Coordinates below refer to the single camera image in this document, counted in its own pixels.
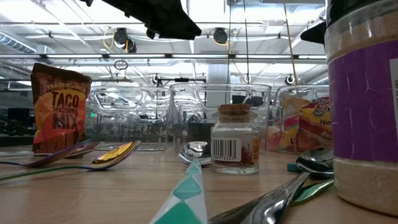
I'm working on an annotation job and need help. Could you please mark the black hanging cable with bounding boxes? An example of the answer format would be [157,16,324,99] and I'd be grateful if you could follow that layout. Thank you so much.
[227,0,233,85]
[243,0,251,85]

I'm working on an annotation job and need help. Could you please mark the colourful snack packets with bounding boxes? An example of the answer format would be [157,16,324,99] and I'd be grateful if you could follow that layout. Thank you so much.
[279,94,301,152]

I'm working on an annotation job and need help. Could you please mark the blue round object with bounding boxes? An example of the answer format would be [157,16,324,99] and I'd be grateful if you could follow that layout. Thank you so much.
[286,162,302,174]

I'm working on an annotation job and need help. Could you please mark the taco seasoning mix packet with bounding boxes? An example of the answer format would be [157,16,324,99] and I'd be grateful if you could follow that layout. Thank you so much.
[30,63,93,154]

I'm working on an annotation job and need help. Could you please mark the hanging wire loop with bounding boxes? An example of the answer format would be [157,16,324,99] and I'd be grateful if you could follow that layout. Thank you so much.
[113,59,129,72]

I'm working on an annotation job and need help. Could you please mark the silver spoon pale blue handle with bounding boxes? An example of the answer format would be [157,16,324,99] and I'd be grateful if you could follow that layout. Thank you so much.
[67,141,105,159]

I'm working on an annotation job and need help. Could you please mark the red yellow noodle bag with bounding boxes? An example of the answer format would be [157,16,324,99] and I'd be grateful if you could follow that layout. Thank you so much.
[295,96,333,153]

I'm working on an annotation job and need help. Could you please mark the yellow hanging cable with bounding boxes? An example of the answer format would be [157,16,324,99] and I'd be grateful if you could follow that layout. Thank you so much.
[282,0,300,88]

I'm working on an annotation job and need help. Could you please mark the ceiling light rail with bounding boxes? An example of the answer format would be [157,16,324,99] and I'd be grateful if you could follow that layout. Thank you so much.
[0,53,326,60]

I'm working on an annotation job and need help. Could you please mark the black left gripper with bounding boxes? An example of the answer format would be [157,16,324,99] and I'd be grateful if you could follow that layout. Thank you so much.
[79,0,203,41]

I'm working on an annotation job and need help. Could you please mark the plain silver spoon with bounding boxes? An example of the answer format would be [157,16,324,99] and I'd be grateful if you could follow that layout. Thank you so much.
[208,146,335,224]

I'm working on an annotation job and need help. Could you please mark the clear plastic bin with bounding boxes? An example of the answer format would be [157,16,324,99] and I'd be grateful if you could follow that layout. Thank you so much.
[267,84,332,155]
[169,83,272,154]
[85,86,172,152]

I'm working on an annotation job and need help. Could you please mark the purple blue spoon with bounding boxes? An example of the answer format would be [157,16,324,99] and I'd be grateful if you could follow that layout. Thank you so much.
[0,139,90,169]

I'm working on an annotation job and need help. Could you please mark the small glass jar cork lid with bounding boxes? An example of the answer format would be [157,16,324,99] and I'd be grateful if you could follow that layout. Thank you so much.
[210,104,261,175]

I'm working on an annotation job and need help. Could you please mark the purple label spice jar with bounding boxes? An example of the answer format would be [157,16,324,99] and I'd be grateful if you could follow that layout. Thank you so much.
[324,0,398,218]

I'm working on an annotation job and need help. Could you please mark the black overhead bracket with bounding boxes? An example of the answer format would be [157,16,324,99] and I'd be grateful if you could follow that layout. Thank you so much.
[160,77,207,85]

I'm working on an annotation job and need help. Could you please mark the black monitor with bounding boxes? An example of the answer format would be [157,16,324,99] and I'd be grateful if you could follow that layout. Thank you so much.
[231,95,264,110]

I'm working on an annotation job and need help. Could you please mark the gold rainbow spoon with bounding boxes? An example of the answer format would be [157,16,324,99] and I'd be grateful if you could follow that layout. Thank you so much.
[0,139,142,182]

